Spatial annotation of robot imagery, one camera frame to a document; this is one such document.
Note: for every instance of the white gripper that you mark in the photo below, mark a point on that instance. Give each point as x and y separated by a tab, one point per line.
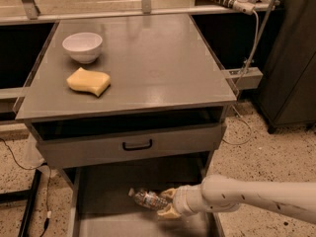
181	200

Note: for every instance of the clear plastic water bottle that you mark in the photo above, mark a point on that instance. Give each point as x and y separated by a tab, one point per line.
147	199

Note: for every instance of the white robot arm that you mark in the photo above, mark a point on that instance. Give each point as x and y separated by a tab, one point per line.
217	193

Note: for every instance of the open grey middle drawer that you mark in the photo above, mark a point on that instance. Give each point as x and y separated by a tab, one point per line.
101	205

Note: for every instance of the grey top drawer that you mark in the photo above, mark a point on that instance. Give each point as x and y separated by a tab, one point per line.
94	150

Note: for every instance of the grey drawer cabinet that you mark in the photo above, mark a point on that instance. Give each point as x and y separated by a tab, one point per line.
162	77

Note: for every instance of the yellow sponge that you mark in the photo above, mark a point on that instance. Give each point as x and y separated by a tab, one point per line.
93	82

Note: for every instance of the dark cabinet at right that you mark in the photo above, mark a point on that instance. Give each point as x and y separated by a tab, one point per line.
287	93

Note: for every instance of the white ceramic bowl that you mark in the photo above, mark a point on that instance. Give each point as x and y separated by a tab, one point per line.
84	48

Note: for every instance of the white power strip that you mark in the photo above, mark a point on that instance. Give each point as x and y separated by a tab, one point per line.
243	6

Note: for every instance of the black drawer handle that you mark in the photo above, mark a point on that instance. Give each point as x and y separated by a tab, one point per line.
135	147

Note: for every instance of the black metal floor frame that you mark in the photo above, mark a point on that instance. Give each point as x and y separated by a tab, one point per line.
28	198

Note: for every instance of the grey metal side bracket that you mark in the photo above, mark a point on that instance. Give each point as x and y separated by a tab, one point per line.
239	81

